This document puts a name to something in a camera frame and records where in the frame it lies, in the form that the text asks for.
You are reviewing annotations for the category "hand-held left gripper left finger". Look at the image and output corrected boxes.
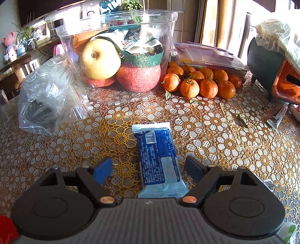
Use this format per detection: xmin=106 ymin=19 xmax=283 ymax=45
xmin=37 ymin=157 xmax=123 ymax=208

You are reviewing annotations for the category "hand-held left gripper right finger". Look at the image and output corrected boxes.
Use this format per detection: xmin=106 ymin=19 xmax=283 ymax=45
xmin=179 ymin=155 xmax=268 ymax=208

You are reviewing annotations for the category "blue snack packet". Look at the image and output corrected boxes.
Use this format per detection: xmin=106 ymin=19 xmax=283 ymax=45
xmin=131 ymin=123 xmax=189 ymax=200

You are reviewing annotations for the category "red cardboard box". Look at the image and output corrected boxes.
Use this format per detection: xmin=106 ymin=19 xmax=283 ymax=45
xmin=0 ymin=215 xmax=19 ymax=244

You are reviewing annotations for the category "floral lace covered desktop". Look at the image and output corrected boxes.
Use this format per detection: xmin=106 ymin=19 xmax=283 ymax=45
xmin=0 ymin=67 xmax=300 ymax=244

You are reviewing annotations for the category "green leaf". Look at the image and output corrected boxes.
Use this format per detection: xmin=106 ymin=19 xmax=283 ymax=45
xmin=234 ymin=113 xmax=249 ymax=128

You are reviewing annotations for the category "pile of mandarins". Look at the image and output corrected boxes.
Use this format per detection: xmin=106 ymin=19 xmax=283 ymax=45
xmin=161 ymin=60 xmax=243 ymax=99

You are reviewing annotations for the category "crumpled clear plastic bag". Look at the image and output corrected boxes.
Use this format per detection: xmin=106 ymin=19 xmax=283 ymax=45
xmin=17 ymin=55 xmax=95 ymax=137

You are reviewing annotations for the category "small red apple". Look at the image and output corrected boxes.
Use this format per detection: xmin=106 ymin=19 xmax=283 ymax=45
xmin=81 ymin=73 xmax=117 ymax=88

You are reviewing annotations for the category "white cream tube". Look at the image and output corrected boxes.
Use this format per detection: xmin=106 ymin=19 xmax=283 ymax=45
xmin=266 ymin=104 xmax=288 ymax=131

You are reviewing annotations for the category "large red apple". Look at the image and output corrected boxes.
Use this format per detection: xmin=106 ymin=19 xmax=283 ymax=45
xmin=116 ymin=62 xmax=162 ymax=93

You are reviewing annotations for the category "yellow apple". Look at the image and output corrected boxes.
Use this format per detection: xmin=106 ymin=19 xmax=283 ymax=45
xmin=80 ymin=38 xmax=122 ymax=80

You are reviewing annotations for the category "stack of clear plastic trays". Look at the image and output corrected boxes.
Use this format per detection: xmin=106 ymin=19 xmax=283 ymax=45
xmin=173 ymin=41 xmax=250 ymax=78

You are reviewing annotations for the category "clear drinking glass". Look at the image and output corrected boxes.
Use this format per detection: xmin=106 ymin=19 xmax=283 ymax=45
xmin=0 ymin=89 xmax=17 ymax=128

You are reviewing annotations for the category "green white packet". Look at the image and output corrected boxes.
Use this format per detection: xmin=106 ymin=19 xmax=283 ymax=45
xmin=279 ymin=222 xmax=297 ymax=244

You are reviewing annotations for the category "pink plastic object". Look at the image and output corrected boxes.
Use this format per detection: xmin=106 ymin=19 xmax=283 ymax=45
xmin=289 ymin=104 xmax=300 ymax=122

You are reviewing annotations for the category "green trimmed snack bag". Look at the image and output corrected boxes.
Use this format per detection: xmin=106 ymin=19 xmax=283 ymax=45
xmin=93 ymin=22 xmax=165 ymax=69

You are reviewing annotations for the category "grey and orange appliance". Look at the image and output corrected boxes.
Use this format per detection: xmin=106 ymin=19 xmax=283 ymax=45
xmin=247 ymin=35 xmax=300 ymax=105

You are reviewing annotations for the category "large orange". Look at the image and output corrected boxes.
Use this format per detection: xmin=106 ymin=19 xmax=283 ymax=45
xmin=71 ymin=30 xmax=105 ymax=57

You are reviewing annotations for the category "clear plastic fruit bowl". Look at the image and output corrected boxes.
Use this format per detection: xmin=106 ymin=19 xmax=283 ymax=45
xmin=50 ymin=9 xmax=179 ymax=104

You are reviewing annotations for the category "yellow curtain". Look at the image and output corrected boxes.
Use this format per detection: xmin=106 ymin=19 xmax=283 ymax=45
xmin=199 ymin=0 xmax=219 ymax=48

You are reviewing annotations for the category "small potted plant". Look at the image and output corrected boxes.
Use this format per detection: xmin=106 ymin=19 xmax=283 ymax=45
xmin=13 ymin=23 xmax=38 ymax=51

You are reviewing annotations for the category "black cylinder speaker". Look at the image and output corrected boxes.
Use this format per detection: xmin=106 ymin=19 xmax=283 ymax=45
xmin=53 ymin=19 xmax=65 ymax=38

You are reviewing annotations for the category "pink plush toy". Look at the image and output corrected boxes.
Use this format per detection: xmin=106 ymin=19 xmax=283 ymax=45
xmin=2 ymin=32 xmax=17 ymax=55

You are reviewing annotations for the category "white plastic bag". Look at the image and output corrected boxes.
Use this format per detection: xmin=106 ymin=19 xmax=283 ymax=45
xmin=254 ymin=18 xmax=300 ymax=78

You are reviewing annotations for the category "blue picture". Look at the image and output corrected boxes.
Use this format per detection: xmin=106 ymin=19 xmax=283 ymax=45
xmin=100 ymin=0 xmax=123 ymax=15

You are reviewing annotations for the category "tall green houseplant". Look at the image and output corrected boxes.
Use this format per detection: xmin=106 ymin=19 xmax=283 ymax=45
xmin=120 ymin=0 xmax=144 ymax=23

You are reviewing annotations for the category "black television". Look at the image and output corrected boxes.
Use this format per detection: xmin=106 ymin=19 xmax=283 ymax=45
xmin=17 ymin=0 xmax=88 ymax=28

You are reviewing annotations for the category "wooden wall shelf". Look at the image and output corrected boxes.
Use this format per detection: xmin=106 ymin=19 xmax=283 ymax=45
xmin=0 ymin=37 xmax=62 ymax=100

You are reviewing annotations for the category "white photo frame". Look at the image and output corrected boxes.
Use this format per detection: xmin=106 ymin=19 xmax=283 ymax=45
xmin=31 ymin=20 xmax=52 ymax=46

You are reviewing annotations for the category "portrait photo frame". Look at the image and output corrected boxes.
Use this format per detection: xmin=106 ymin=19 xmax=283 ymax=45
xmin=80 ymin=5 xmax=100 ymax=21

